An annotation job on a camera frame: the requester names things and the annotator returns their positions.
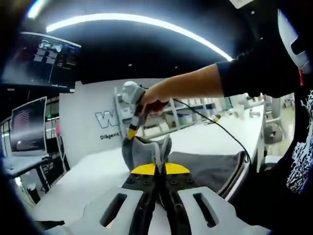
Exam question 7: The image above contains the grey towel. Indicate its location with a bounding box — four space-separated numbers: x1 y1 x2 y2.
121 135 253 214

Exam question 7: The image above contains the grey metal shelving rack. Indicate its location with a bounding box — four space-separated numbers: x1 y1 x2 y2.
113 87 235 144

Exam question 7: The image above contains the row of white storage boxes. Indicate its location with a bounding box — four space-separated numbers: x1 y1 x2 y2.
168 97 233 128

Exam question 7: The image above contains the grey side desk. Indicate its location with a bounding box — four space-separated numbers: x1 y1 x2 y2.
0 154 51 183

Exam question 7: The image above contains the person's right hand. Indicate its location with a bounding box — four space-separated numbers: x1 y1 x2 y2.
140 84 172 118

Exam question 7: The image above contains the white worn device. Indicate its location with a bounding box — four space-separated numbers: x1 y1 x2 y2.
277 9 313 74

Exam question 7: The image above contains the long ceiling light strip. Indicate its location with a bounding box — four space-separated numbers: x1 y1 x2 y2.
45 13 233 62

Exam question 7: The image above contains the portrait desk monitor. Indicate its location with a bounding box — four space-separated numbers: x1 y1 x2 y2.
10 96 48 158

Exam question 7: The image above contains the black metal frame rack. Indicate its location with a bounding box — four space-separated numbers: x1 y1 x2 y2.
38 132 72 194

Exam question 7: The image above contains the grey office chair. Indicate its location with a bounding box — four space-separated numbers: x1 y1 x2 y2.
264 96 288 145

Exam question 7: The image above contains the white table container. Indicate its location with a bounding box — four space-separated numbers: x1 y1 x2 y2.
234 103 246 121

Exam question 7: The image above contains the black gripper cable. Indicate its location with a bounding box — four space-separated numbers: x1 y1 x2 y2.
168 97 253 172

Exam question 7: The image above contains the ceiling-hung dark monitor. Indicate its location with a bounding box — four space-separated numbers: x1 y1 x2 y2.
1 31 83 90

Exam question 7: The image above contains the tool clutter with yellow parts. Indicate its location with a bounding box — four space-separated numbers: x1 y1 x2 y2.
204 113 224 126

